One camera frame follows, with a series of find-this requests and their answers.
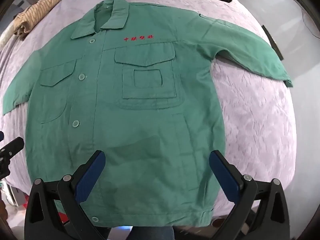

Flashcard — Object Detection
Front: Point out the lavender bed blanket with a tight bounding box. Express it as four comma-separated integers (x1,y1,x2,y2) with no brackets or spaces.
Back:
0,0,299,222

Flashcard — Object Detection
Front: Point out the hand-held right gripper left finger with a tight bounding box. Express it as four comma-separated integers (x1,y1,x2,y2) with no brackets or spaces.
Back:
24,150,106,240

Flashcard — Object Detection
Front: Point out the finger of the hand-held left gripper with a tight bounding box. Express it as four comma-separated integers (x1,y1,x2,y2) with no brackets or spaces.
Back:
0,137,25,178

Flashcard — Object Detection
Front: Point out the beige striped cloth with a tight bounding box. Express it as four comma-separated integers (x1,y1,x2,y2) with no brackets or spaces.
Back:
12,0,63,37

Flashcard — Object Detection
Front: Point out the green work jacket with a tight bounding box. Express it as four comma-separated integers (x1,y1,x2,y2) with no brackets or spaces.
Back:
2,0,293,228

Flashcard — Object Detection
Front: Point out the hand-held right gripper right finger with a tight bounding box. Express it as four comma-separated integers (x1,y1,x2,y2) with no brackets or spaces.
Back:
209,150,290,240

